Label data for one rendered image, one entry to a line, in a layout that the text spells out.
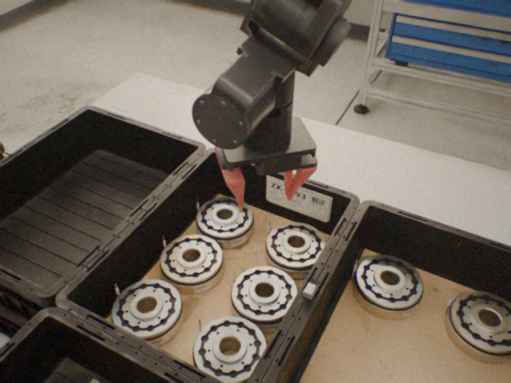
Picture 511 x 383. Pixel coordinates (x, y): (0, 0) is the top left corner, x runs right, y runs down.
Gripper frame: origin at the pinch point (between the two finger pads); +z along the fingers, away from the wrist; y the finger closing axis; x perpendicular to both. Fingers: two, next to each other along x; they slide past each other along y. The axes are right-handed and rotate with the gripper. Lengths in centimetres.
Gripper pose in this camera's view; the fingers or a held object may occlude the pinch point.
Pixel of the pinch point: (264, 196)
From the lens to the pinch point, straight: 61.7
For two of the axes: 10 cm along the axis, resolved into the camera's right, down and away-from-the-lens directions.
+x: -2.6, -6.5, 7.1
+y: 9.7, -1.8, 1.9
